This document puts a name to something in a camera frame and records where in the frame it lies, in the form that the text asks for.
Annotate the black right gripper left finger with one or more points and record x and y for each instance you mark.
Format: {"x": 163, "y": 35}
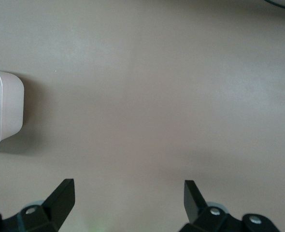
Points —
{"x": 60, "y": 203}

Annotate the pale pink plastic storage box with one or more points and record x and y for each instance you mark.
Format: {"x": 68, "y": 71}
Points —
{"x": 12, "y": 104}

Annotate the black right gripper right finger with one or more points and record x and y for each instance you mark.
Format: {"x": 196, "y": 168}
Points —
{"x": 195, "y": 207}

